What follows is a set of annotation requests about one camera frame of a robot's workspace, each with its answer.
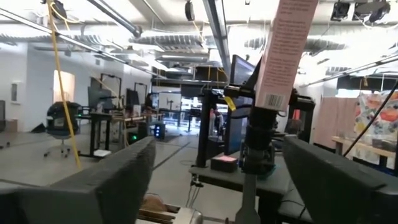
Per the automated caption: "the black box pink lid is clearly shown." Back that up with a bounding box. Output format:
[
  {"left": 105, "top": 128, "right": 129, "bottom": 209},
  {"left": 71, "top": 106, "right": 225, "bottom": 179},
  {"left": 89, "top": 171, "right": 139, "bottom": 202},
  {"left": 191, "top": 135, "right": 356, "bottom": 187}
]
[{"left": 210, "top": 154, "right": 239, "bottom": 174}]

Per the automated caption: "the yellow hanging cable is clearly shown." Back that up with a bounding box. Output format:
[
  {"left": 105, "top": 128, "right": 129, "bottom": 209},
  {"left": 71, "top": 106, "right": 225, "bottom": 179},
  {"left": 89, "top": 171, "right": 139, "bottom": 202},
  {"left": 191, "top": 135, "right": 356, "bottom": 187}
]
[{"left": 46, "top": 0, "right": 82, "bottom": 171}]

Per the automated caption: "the black office chair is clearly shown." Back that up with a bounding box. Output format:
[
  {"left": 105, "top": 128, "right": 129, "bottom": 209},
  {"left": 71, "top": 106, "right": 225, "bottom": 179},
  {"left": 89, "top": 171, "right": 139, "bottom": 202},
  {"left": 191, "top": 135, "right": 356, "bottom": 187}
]
[{"left": 43, "top": 101, "right": 83, "bottom": 158}]

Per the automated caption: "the black monitor stand frame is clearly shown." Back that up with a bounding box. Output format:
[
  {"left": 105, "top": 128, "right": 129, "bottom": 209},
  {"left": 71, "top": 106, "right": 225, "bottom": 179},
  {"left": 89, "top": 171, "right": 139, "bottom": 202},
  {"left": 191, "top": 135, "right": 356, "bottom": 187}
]
[{"left": 195, "top": 86, "right": 315, "bottom": 169}]

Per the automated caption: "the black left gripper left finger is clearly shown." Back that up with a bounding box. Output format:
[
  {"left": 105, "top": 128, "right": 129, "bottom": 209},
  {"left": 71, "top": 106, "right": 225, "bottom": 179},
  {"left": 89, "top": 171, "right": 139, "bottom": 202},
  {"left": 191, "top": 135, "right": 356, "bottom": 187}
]
[{"left": 0, "top": 136, "right": 157, "bottom": 224}]

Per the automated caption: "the yellow tag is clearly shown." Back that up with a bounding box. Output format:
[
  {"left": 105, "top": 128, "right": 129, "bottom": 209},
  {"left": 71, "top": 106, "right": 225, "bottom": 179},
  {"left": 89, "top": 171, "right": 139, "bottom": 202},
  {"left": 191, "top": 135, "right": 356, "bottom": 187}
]
[{"left": 223, "top": 96, "right": 237, "bottom": 112}]

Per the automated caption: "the black monitor screen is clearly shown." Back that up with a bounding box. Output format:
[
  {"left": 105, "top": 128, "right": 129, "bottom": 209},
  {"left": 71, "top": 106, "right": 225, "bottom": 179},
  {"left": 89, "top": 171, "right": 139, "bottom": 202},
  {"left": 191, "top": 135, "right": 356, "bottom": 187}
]
[{"left": 229, "top": 54, "right": 256, "bottom": 155}]

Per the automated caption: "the pink cereal box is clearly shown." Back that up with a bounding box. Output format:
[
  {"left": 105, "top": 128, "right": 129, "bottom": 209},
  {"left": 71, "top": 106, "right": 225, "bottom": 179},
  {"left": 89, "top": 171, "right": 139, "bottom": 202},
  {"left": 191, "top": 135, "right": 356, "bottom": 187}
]
[{"left": 254, "top": 0, "right": 320, "bottom": 113}]

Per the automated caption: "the silver four-slot toaster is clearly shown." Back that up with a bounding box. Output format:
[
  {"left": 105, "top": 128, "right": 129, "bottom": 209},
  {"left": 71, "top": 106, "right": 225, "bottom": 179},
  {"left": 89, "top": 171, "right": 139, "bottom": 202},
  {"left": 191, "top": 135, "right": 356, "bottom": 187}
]
[{"left": 136, "top": 198, "right": 205, "bottom": 224}]

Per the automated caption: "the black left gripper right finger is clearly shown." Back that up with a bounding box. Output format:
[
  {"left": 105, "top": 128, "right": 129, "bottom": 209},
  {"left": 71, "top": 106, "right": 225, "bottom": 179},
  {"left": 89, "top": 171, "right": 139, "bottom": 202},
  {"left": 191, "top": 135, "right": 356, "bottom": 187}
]
[{"left": 282, "top": 135, "right": 398, "bottom": 224}]

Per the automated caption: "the metal spoon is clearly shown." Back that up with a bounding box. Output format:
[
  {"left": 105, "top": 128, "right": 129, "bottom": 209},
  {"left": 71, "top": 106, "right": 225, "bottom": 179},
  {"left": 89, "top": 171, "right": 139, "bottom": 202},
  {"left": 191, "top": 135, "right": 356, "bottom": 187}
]
[{"left": 234, "top": 107, "right": 278, "bottom": 224}]

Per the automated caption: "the brown toast slice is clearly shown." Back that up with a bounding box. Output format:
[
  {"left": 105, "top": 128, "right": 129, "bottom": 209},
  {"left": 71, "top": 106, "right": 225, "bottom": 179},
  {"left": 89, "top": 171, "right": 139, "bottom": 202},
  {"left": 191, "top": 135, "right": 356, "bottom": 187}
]
[{"left": 140, "top": 193, "right": 169, "bottom": 213}]

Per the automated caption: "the colourful floral cloth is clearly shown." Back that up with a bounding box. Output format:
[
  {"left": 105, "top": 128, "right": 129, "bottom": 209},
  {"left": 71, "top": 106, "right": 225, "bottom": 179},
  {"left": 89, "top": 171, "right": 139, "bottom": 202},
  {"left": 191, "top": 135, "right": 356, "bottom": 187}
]
[{"left": 354, "top": 91, "right": 398, "bottom": 150}]

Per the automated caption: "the grey side table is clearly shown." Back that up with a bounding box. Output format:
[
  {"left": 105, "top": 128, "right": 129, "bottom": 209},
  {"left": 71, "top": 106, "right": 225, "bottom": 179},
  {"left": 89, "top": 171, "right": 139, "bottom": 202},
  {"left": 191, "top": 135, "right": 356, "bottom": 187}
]
[{"left": 188, "top": 151, "right": 295, "bottom": 224}]

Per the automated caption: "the black standing desk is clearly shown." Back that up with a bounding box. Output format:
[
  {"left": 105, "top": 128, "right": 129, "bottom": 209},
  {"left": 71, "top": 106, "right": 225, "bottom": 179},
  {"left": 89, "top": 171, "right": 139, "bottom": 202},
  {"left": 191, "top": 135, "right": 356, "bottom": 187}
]
[{"left": 77, "top": 110, "right": 164, "bottom": 158}]

